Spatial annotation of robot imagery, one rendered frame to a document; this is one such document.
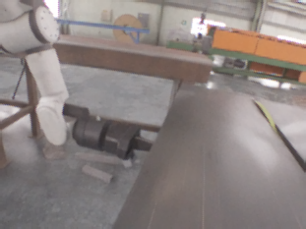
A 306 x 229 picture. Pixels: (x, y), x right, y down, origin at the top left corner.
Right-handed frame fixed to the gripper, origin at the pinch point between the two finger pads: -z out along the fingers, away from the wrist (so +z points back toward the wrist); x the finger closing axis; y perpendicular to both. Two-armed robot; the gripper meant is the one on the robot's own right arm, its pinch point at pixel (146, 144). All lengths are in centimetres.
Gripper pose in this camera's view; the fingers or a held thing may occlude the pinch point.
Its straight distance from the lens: 51.2
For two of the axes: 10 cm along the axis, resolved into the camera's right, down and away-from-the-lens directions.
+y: 1.2, -9.1, -3.9
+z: -9.6, -2.0, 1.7
